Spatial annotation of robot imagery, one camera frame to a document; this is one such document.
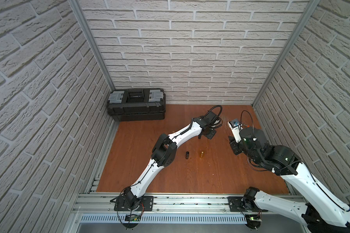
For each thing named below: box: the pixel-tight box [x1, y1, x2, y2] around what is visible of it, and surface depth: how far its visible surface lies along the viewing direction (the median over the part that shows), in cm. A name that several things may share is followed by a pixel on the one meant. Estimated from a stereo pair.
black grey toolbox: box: [106, 88, 166, 122], surface depth 102 cm
